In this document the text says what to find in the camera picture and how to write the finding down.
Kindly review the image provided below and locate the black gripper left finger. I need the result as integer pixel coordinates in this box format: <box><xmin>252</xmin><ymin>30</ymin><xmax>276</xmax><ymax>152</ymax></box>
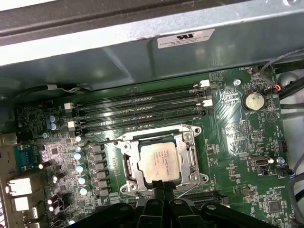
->
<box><xmin>71</xmin><ymin>180</ymin><xmax>167</xmax><ymax>228</ymax></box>

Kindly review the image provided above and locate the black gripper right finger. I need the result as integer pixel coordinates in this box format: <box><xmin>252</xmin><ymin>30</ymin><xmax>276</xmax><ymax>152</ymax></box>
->
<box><xmin>164</xmin><ymin>180</ymin><xmax>276</xmax><ymax>228</ymax></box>

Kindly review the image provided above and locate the metal wire locking lever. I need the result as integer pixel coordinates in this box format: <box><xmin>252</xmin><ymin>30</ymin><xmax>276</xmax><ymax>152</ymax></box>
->
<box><xmin>176</xmin><ymin>183</ymin><xmax>201</xmax><ymax>199</ymax></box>
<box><xmin>81</xmin><ymin>140</ymin><xmax>121</xmax><ymax>149</ymax></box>

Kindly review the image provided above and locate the silver CPU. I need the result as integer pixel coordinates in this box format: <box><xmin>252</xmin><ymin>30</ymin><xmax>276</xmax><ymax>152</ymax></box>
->
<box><xmin>137</xmin><ymin>141</ymin><xmax>181</xmax><ymax>185</ymax></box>

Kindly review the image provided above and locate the black RAM slot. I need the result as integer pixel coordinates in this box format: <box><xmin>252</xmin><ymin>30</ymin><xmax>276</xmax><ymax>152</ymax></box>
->
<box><xmin>76</xmin><ymin>89</ymin><xmax>209</xmax><ymax>118</ymax></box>
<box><xmin>177</xmin><ymin>190</ymin><xmax>228</xmax><ymax>207</ymax></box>
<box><xmin>64</xmin><ymin>79</ymin><xmax>211</xmax><ymax>111</ymax></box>
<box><xmin>67</xmin><ymin>99</ymin><xmax>213</xmax><ymax>129</ymax></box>
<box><xmin>77</xmin><ymin>109</ymin><xmax>207</xmax><ymax>135</ymax></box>

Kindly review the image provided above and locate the CPU socket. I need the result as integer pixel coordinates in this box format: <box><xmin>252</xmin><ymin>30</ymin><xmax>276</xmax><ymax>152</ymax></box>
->
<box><xmin>116</xmin><ymin>124</ymin><xmax>209</xmax><ymax>198</ymax></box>

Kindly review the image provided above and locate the green motherboard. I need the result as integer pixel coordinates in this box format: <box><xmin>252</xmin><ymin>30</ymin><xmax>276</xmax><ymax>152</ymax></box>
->
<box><xmin>14</xmin><ymin>66</ymin><xmax>293</xmax><ymax>228</ymax></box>

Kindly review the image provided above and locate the round coin battery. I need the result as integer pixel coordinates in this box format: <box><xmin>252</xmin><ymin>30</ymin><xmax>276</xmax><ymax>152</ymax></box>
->
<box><xmin>242</xmin><ymin>90</ymin><xmax>265</xmax><ymax>112</ymax></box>

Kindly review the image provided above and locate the black PC case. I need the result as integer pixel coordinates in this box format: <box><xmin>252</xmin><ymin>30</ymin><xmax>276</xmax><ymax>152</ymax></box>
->
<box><xmin>0</xmin><ymin>0</ymin><xmax>304</xmax><ymax>228</ymax></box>

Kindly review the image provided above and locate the black wire with white tie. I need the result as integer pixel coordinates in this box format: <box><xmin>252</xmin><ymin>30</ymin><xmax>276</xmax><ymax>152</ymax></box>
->
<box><xmin>14</xmin><ymin>83</ymin><xmax>93</xmax><ymax>96</ymax></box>

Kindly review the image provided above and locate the thin fan wire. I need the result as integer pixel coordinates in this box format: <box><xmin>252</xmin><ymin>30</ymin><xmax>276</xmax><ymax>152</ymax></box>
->
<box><xmin>258</xmin><ymin>47</ymin><xmax>304</xmax><ymax>92</ymax></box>

